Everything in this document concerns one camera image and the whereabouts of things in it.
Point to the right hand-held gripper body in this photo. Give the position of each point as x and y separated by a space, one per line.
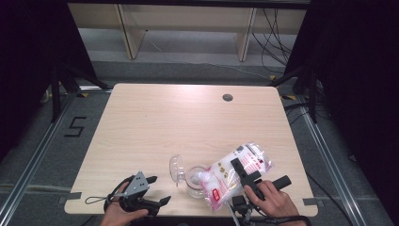
254 188

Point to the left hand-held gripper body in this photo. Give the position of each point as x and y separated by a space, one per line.
137 185

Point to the red white sugar pouch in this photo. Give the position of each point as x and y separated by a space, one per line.
222 182

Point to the clear glass jar hinged lid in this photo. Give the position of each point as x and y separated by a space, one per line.
194 185

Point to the clear glass jar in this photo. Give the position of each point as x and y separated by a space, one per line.
195 179

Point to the person's right hand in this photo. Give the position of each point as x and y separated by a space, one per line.
276 204

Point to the person's left hand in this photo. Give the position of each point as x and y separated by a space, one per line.
114 216

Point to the grey tape strip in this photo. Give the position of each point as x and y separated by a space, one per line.
70 197
312 201

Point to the black metal stand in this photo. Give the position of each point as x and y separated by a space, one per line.
312 94
55 94

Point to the pale wooden shelf unit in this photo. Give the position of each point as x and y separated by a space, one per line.
134 37

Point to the black curtain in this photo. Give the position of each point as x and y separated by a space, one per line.
360 78
31 62

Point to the metal floor rail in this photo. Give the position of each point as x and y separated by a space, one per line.
34 161
329 166

